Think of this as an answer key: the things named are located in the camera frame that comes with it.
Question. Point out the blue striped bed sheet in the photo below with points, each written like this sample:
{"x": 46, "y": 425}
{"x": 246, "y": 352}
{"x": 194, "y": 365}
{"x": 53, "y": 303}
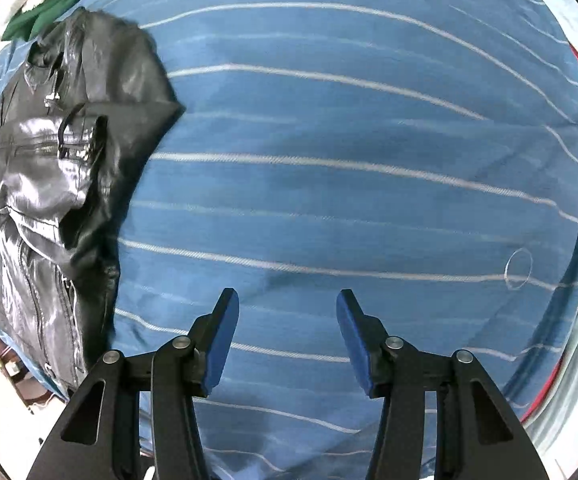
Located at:
{"x": 349, "y": 160}

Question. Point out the light blue printed blanket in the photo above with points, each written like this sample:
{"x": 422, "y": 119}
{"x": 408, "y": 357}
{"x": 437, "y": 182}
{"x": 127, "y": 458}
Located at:
{"x": 576, "y": 310}

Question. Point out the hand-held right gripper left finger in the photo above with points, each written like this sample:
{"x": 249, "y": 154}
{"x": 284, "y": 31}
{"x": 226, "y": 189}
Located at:
{"x": 221, "y": 340}

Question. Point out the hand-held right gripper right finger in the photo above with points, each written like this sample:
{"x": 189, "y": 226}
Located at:
{"x": 355, "y": 341}

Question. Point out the black leather jacket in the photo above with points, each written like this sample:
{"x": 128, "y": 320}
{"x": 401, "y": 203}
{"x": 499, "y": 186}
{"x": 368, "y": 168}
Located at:
{"x": 49, "y": 185}

